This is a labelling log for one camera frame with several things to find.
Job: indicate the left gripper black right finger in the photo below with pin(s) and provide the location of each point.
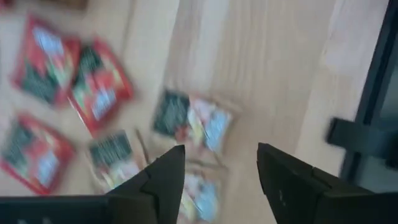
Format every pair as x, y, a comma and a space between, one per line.
289, 186

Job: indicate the red strawberry tea sachet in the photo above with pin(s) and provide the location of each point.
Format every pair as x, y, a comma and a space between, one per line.
34, 152
46, 59
99, 84

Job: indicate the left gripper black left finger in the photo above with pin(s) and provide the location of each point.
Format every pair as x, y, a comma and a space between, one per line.
161, 186

